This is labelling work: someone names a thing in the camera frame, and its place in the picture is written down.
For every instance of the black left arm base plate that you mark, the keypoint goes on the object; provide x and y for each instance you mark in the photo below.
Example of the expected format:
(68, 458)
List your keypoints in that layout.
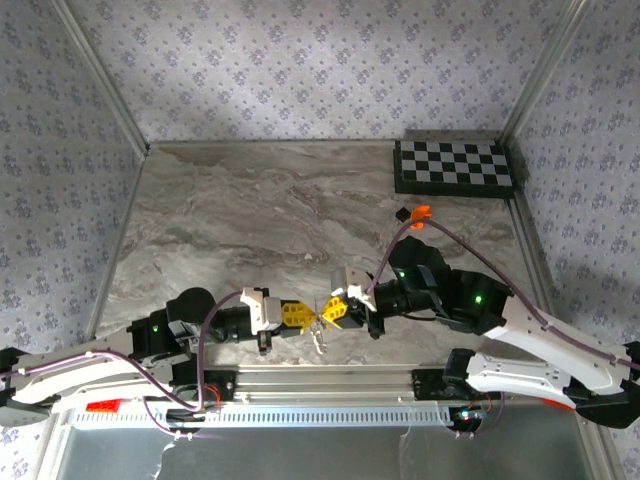
(227, 387)

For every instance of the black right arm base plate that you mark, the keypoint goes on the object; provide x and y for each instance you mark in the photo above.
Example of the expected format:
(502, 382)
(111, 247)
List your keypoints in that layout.
(427, 385)

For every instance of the aluminium frame post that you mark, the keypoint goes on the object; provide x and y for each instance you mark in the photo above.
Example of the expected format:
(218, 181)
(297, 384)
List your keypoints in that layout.
(102, 75)
(541, 75)

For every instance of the aluminium mounting rail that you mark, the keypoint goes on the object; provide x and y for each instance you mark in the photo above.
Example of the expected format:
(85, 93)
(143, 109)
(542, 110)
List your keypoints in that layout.
(325, 382)

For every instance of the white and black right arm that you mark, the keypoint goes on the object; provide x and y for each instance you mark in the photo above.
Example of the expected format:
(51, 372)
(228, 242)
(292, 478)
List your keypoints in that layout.
(550, 360)

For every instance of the grey metal panel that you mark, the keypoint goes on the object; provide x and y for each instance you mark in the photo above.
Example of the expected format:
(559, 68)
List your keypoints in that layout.
(300, 455)

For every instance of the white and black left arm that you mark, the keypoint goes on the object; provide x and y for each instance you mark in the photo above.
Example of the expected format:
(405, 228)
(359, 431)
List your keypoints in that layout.
(75, 370)

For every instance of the black and white checkerboard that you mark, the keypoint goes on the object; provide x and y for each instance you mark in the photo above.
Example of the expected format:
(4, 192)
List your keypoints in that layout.
(452, 167)

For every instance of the orange curved plastic piece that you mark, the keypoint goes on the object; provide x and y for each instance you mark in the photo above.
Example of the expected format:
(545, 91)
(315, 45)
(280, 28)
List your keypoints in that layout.
(422, 212)

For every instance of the small black cube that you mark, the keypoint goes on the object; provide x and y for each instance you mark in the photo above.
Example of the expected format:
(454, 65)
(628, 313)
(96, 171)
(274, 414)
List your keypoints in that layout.
(401, 214)

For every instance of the small circuit board with LEDs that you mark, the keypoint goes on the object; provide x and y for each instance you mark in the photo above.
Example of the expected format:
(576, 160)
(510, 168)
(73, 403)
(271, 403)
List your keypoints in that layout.
(467, 415)

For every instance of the aluminium table edge rail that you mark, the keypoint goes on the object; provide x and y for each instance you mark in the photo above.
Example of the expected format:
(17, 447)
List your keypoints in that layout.
(116, 250)
(527, 240)

